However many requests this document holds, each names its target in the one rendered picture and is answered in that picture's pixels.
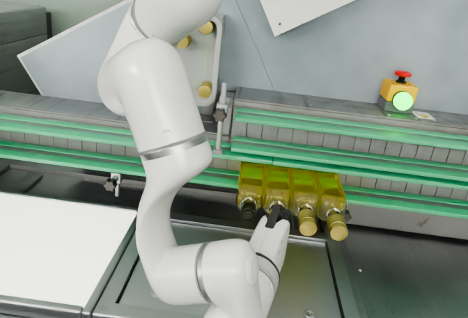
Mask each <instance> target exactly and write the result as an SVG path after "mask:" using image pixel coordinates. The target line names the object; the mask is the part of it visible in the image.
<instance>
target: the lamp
mask: <svg viewBox="0 0 468 318"><path fill-rule="evenodd" d="M392 103H393V105H394V106H395V107H396V108H397V109H399V110H401V111H404V110H407V109H408V108H410V107H411V105H412V104H413V98H412V96H411V95H410V94H409V93H408V92H406V91H399V92H397V93H396V94H395V95H394V96H393V98H392Z"/></svg>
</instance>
